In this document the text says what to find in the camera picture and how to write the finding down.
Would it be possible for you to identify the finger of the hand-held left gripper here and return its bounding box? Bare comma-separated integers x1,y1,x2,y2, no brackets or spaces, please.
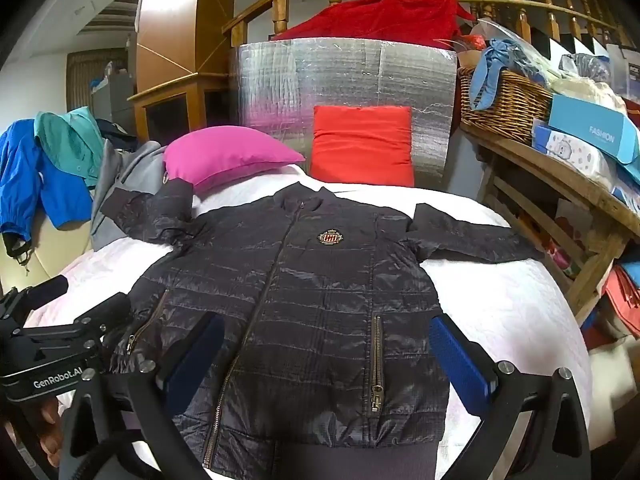
20,275,69,308
65,292,135,341

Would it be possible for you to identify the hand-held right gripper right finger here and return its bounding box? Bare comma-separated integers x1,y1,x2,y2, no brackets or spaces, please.
429,314,593,480

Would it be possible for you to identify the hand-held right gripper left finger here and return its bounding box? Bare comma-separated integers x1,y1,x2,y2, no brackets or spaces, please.
60,312,228,480

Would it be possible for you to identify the black quilted jacket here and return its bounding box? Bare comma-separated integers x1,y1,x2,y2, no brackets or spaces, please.
100,180,546,480

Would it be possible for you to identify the person's left hand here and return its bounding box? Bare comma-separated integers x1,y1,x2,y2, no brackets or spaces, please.
27,397,66,468

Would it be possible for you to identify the beige sofa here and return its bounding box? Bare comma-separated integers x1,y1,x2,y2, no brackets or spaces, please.
0,210,98,311

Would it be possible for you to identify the white fleece blanket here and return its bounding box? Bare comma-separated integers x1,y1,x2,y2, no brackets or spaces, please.
22,160,593,480

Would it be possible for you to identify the blue jacket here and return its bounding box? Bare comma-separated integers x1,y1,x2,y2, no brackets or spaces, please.
0,119,93,266

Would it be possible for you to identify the grey garment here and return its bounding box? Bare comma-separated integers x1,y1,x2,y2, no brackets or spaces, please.
90,140,171,253

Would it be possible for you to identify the teal garment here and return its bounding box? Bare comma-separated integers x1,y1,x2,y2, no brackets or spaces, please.
34,107,106,188

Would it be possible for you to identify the navy garment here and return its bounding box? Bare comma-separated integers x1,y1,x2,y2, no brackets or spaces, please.
95,119,142,153

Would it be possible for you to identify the coral bag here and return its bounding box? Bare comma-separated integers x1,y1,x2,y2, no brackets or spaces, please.
600,265,640,341

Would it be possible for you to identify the pink pillow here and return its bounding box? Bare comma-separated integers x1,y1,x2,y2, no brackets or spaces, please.
162,126,307,193

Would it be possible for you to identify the wooden table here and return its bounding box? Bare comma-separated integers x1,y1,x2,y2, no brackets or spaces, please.
460,120,640,331

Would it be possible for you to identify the white printed tissue pack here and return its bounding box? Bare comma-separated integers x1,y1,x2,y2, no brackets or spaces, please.
532,120,621,188

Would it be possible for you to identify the red pillow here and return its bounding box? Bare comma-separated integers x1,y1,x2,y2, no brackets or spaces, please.
309,105,416,188

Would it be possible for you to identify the wicker basket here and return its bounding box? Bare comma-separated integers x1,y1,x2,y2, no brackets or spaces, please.
457,65,556,146

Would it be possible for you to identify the blue cardboard box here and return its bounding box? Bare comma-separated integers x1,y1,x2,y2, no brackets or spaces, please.
547,94,640,181

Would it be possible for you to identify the wooden cabinet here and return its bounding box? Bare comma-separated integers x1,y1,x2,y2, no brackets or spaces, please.
127,0,238,143

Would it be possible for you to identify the light blue cloth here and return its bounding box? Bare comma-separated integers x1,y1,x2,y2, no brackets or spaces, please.
470,37,551,111

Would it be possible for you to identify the cream fluffy cloth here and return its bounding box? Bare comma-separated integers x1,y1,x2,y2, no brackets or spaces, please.
552,75,628,116

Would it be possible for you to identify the silver foil insulation mat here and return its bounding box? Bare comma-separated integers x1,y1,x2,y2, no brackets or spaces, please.
235,37,458,191

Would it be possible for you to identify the dark storage box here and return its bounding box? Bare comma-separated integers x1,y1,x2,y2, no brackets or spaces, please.
607,42,640,101

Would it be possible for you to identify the red cloth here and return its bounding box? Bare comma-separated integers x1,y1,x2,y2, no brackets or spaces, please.
270,0,476,51

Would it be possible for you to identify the wooden stair railing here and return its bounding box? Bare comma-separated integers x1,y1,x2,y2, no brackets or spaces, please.
222,0,640,61

